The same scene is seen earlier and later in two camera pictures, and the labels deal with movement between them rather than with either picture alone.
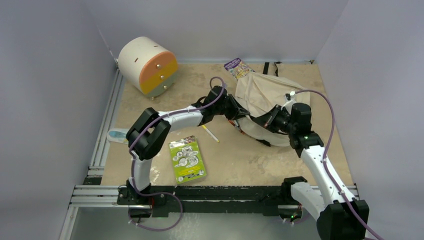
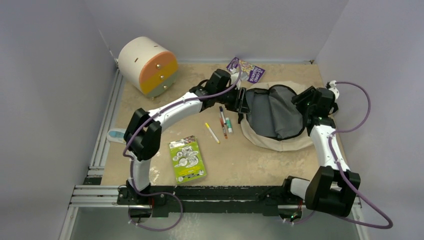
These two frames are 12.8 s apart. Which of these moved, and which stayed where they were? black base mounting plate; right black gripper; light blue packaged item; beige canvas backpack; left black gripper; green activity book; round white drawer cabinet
Moved: left black gripper; beige canvas backpack; right black gripper
Stayed: light blue packaged item; black base mounting plate; green activity book; round white drawer cabinet
